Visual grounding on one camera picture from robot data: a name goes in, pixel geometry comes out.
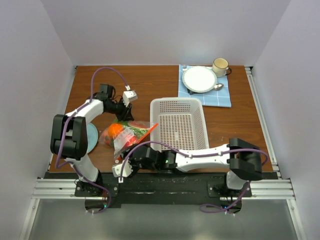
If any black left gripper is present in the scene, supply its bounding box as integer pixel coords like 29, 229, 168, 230
106, 97, 135, 122

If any clear orange zip top bag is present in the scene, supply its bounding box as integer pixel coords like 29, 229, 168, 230
98, 120, 159, 164

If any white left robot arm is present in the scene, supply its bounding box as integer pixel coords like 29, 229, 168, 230
50, 84, 138, 196

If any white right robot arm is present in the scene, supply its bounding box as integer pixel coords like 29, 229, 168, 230
115, 138, 269, 197

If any fake orange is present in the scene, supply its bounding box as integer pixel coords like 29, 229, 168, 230
107, 123, 124, 139

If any fake red apple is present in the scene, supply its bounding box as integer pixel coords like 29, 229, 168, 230
120, 135, 137, 148

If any fake watermelon slice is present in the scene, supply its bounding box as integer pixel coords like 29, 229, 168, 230
125, 121, 150, 131

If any fake tomato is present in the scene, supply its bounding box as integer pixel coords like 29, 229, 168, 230
99, 131, 113, 146

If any blue beige round plate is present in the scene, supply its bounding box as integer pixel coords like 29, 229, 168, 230
86, 123, 99, 154

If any white perforated plastic basket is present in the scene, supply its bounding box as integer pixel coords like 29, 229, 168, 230
150, 97, 209, 150

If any white round plate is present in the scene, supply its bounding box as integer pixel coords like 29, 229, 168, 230
182, 66, 218, 93

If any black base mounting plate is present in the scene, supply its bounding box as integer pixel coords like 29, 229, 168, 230
67, 171, 279, 213

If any metal spoon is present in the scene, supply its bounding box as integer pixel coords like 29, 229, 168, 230
213, 83, 224, 91

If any cream enamel mug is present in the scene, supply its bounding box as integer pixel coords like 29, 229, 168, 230
212, 57, 232, 78

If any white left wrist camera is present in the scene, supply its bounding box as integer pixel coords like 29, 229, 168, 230
122, 90, 138, 107

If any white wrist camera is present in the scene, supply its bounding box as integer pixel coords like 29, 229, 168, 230
122, 90, 138, 107
112, 161, 133, 184

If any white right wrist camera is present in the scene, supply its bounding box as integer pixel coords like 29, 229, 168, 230
112, 161, 133, 184

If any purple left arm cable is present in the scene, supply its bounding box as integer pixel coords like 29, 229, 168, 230
55, 67, 131, 208

